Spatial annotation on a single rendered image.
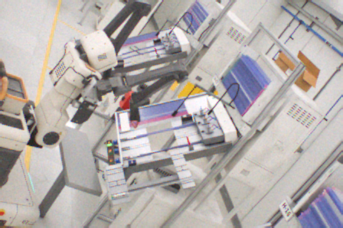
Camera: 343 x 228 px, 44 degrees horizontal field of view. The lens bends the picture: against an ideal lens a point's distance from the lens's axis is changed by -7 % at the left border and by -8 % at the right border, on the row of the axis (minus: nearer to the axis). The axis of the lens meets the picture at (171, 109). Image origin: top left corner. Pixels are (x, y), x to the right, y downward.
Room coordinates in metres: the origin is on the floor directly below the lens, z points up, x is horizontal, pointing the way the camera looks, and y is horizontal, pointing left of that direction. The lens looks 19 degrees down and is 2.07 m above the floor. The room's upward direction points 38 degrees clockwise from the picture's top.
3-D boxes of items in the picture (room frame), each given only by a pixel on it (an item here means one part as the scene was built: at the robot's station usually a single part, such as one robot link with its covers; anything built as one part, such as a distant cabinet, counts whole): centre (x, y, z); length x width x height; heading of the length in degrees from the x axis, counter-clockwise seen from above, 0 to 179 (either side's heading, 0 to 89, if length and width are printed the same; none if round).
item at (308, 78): (3.23, -0.54, 1.82); 0.68 x 0.30 x 0.20; 26
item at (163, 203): (3.11, -0.41, 0.31); 0.70 x 0.65 x 0.62; 26
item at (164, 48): (4.32, 0.38, 0.66); 1.01 x 0.73 x 1.31; 116
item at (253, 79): (3.00, -0.32, 1.52); 0.51 x 0.13 x 0.27; 26
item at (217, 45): (4.42, 0.20, 0.95); 1.35 x 0.82 x 1.90; 116
